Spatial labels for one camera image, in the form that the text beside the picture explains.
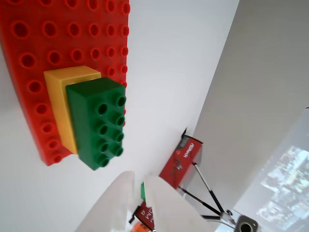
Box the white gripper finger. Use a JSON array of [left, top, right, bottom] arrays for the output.
[[74, 171, 135, 232], [144, 175, 218, 232]]

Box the large green lego brick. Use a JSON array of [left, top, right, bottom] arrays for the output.
[[65, 77, 127, 172]]

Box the yellow lego brick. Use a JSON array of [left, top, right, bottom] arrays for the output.
[[43, 65, 102, 155]]

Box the red studded lego baseplate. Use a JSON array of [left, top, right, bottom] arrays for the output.
[[0, 0, 131, 167]]

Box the small orange object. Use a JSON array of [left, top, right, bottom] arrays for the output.
[[132, 221, 152, 232]]

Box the red ASRock cardboard box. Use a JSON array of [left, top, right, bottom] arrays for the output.
[[129, 127, 204, 231]]

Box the grey webcam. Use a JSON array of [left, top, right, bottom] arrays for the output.
[[235, 214, 259, 232]]

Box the bright display screen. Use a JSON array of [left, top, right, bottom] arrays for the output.
[[255, 145, 309, 232]]

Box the black camera tripod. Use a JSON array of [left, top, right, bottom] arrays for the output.
[[180, 161, 239, 228]]

